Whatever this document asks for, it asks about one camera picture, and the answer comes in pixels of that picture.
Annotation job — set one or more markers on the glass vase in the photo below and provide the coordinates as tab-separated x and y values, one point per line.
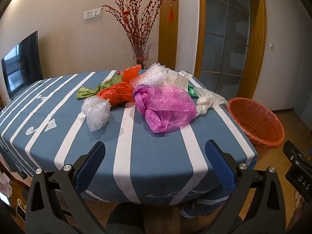
141	58

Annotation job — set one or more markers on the shiny green plastic bag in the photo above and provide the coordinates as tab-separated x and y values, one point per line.
192	91

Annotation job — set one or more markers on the crumpled clear plastic bag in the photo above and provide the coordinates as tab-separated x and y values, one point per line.
151	75

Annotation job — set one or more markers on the orange basket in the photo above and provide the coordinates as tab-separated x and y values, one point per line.
256	126

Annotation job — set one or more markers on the white translucent plastic bag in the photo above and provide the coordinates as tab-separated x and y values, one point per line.
175	79

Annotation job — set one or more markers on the red berry branches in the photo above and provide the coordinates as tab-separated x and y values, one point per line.
136	29

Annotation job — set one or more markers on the small orange plastic bag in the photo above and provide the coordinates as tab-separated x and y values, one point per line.
130	73

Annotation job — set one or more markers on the clear crinkled plastic bag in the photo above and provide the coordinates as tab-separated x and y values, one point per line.
96	113

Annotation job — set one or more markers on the large orange plastic bag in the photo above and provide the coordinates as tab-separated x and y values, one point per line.
117	92

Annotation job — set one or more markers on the black flat television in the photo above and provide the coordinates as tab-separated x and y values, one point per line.
22	63

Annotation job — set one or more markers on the purple plastic bag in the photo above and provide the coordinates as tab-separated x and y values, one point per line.
168	107

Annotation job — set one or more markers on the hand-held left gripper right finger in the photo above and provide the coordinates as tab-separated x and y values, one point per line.
220	165

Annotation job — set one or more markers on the blue white striped tablecloth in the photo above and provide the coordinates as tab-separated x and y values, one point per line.
156	156

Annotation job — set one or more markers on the white knotted plastic bag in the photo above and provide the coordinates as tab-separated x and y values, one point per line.
204	102

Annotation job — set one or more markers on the wooden glass-pane door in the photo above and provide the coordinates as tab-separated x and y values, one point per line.
219	41

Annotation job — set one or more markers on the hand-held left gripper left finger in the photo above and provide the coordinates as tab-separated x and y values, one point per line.
90	168

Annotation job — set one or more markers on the black chair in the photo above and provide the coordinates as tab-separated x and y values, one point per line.
121	219

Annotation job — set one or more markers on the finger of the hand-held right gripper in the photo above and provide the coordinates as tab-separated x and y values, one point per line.
293	152

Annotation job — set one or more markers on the white wall socket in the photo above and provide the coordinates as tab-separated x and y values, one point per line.
88	14

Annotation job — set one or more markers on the green paw print bag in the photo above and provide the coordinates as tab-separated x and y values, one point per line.
87	92

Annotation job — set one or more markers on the wooden wall trim panel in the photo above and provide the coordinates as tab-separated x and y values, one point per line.
168	41

